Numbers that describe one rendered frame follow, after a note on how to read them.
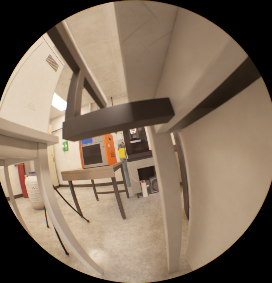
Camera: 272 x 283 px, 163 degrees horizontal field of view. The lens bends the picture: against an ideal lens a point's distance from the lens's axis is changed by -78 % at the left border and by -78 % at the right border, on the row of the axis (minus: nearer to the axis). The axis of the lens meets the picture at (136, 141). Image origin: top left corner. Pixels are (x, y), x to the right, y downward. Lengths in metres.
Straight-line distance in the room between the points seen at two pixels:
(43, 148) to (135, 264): 0.88
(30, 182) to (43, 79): 1.83
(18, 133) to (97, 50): 2.08
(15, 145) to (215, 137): 0.51
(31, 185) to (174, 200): 2.12
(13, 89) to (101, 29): 1.82
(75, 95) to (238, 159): 0.26
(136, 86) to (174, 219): 0.33
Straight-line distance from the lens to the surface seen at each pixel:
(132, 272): 0.84
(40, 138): 0.40
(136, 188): 1.64
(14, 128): 0.35
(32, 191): 2.17
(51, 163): 3.88
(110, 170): 0.99
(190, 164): 0.27
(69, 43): 0.21
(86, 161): 1.18
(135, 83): 0.15
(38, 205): 2.22
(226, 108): 0.16
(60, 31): 0.20
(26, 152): 0.41
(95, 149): 1.13
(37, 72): 0.58
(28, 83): 0.51
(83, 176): 1.13
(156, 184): 1.79
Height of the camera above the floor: 0.77
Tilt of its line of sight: 8 degrees up
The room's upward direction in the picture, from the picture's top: 11 degrees counter-clockwise
